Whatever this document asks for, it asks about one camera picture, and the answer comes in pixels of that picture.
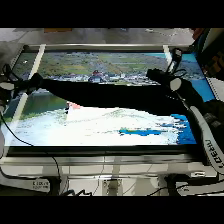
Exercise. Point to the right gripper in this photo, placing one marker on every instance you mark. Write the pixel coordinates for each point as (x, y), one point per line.
(158, 76)

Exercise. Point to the black garment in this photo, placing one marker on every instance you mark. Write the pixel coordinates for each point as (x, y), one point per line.
(110, 95)

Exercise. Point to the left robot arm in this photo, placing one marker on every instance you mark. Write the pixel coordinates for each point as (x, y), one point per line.
(13, 87)

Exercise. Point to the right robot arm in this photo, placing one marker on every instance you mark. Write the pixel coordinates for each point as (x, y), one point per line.
(200, 113)

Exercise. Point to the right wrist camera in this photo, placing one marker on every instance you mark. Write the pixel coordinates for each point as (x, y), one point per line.
(176, 56)

